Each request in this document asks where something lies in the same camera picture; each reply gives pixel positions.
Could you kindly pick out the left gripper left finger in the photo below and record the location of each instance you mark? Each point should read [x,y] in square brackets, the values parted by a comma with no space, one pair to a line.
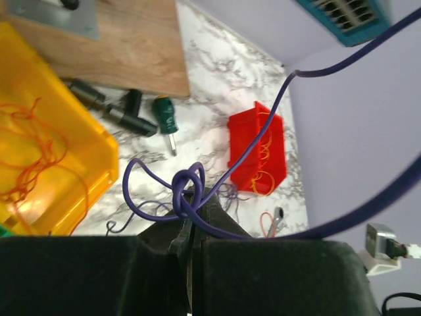
[97,275]

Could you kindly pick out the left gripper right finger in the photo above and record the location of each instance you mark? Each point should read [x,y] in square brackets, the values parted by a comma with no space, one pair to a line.
[287,277]

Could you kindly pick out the silver ratchet wrench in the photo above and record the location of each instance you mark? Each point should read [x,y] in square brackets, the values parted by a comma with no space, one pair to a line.
[275,219]

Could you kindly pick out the red plastic bin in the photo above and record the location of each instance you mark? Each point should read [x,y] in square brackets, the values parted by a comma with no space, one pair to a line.
[265,168]

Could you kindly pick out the yellow plastic bin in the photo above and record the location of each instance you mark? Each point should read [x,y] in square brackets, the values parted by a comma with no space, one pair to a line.
[56,161]

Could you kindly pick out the green plastic bin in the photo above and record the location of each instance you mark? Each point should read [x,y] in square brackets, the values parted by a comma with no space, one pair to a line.
[5,231]

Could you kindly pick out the black socket adapter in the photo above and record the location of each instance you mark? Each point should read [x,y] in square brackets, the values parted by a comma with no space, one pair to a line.
[128,116]

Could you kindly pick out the small black cylinder socket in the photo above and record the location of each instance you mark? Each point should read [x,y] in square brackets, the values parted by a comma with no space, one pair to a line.
[87,94]

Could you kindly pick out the wooden board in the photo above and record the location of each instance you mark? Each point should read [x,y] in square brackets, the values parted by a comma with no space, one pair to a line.
[140,47]

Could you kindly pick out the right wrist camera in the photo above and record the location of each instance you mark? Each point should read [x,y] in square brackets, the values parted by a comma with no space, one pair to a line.
[383,252]

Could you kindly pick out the green handle screwdriver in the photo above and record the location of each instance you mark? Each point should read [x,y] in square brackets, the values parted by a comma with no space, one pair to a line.
[164,112]

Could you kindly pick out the grey metal socket bracket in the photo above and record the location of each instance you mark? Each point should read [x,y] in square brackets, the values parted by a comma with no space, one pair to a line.
[76,17]

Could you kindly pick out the grey blue network switch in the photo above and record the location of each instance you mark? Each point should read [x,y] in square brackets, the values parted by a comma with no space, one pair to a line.
[352,22]

